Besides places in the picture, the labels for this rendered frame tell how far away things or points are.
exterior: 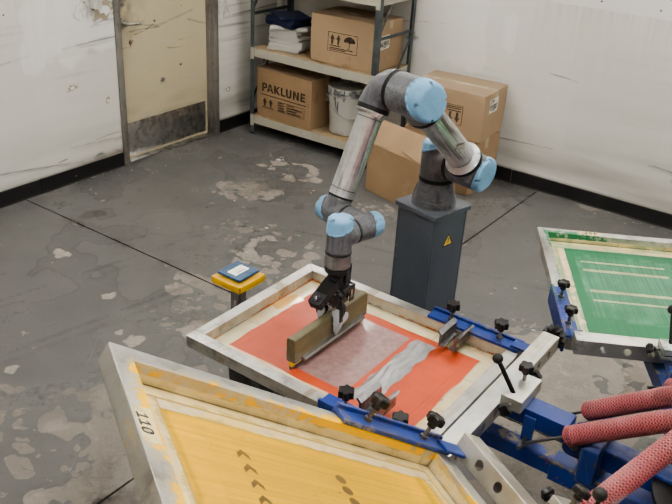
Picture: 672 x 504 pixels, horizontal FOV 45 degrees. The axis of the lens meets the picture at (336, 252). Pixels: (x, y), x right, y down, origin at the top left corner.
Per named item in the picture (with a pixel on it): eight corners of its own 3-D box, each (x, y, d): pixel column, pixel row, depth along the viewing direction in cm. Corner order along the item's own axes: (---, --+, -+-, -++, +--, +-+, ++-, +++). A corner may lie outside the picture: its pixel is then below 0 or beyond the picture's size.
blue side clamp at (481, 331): (425, 331, 251) (427, 312, 248) (433, 324, 255) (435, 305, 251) (514, 368, 236) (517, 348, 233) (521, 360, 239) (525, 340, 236)
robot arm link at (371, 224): (361, 201, 239) (334, 209, 232) (389, 214, 232) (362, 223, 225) (359, 225, 243) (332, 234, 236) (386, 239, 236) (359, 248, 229)
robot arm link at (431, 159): (434, 165, 278) (439, 128, 271) (465, 178, 269) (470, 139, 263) (411, 173, 270) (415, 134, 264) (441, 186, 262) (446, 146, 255)
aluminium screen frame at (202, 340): (186, 346, 235) (186, 335, 233) (309, 272, 277) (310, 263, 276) (419, 466, 195) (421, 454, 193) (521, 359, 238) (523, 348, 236)
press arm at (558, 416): (500, 414, 208) (503, 398, 206) (510, 403, 213) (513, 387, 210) (564, 443, 200) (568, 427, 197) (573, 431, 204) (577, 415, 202)
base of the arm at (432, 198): (431, 189, 284) (434, 163, 280) (464, 204, 275) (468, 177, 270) (401, 200, 275) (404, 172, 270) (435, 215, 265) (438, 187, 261)
